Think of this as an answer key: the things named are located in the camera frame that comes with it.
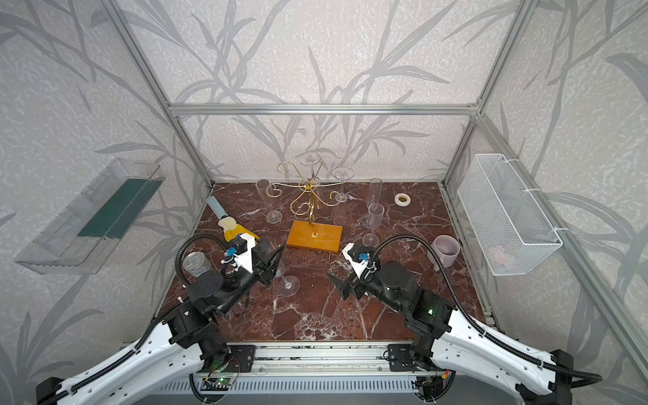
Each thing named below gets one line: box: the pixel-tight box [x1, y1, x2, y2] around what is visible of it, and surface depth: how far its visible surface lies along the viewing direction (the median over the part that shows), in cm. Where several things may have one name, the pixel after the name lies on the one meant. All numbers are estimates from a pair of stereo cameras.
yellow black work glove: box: [217, 216, 260, 243], surface depth 104 cm
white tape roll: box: [394, 192, 411, 207], surface depth 117 cm
